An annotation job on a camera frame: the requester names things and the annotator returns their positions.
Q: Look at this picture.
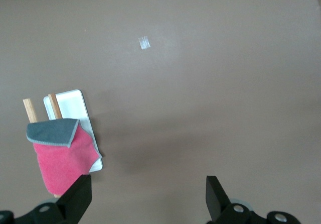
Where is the white rectangular tray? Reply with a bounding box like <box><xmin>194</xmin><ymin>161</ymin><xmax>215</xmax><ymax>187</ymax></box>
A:
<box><xmin>43</xmin><ymin>89</ymin><xmax>104</xmax><ymax>173</ymax></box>

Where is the clear tape piece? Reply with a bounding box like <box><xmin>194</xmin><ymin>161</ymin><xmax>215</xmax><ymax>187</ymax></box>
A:
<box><xmin>138</xmin><ymin>36</ymin><xmax>151</xmax><ymax>50</ymax></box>

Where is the wooden chopstick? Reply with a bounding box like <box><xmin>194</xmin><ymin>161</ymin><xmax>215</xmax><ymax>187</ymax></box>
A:
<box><xmin>23</xmin><ymin>98</ymin><xmax>61</xmax><ymax>198</ymax></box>
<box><xmin>48</xmin><ymin>93</ymin><xmax>63</xmax><ymax>121</ymax></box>

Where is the pink and grey cloth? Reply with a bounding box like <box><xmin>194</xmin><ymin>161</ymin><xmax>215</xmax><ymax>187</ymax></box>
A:
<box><xmin>26</xmin><ymin>118</ymin><xmax>103</xmax><ymax>196</ymax></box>

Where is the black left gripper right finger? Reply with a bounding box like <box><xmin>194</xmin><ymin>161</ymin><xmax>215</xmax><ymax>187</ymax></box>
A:
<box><xmin>206</xmin><ymin>175</ymin><xmax>252</xmax><ymax>224</ymax></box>

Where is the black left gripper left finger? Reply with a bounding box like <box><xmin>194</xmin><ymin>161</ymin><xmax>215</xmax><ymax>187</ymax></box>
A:
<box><xmin>35</xmin><ymin>174</ymin><xmax>92</xmax><ymax>224</ymax></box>

